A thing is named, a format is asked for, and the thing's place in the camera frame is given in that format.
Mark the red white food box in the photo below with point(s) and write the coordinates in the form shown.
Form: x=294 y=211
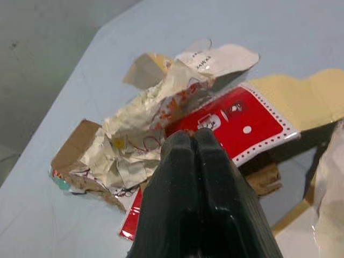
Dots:
x=252 y=118

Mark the clear plastic bag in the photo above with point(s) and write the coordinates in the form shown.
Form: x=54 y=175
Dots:
x=330 y=188

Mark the crumpled white paper wrapper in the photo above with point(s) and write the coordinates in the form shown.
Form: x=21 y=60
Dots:
x=139 y=145

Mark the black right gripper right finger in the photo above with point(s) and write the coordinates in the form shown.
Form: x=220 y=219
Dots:
x=228 y=204

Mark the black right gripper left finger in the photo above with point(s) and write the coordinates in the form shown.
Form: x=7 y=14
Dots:
x=166 y=193

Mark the crumpled brown paper bag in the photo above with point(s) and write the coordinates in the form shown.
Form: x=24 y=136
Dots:
x=264 y=174

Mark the brown cardboard food box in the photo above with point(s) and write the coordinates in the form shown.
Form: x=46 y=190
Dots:
x=72 y=153

